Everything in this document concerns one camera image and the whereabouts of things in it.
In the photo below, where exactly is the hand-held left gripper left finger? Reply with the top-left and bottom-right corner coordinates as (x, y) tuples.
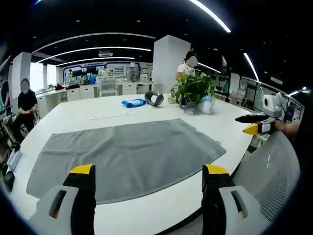
(29, 164), (96, 235)

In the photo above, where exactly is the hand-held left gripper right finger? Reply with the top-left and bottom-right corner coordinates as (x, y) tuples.
(201, 164), (270, 235)

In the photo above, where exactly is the grey towel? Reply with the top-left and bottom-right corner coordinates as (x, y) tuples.
(26, 118), (227, 205)

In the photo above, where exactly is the ceiling light strip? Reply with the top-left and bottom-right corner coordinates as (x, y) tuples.
(188, 0), (232, 33)
(243, 52), (260, 83)
(36, 46), (152, 64)

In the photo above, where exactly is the grey mesh office chair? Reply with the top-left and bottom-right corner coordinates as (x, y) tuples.
(168, 132), (302, 235)

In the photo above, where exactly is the blue and white bottle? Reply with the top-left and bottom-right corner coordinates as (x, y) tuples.
(198, 94), (216, 115)

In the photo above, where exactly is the grey padded holder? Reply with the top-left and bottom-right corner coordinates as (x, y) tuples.
(179, 97), (199, 114)

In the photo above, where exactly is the green potted plant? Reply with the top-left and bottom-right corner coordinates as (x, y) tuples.
(170, 74), (218, 106)

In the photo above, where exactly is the small black object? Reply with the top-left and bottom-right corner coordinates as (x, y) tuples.
(3, 171), (16, 192)

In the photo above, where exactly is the light blue box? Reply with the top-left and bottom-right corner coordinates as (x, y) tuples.
(6, 149), (23, 170)

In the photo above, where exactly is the white table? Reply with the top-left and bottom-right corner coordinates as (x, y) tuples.
(4, 93), (260, 235)

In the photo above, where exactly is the grey neck pillow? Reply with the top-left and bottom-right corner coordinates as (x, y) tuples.
(144, 91), (165, 107)

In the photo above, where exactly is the white cabinet row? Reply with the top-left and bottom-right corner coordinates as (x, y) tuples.
(36, 82), (155, 111)

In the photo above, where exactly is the blue wet wipes packet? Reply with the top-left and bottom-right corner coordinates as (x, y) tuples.
(121, 98), (148, 108)

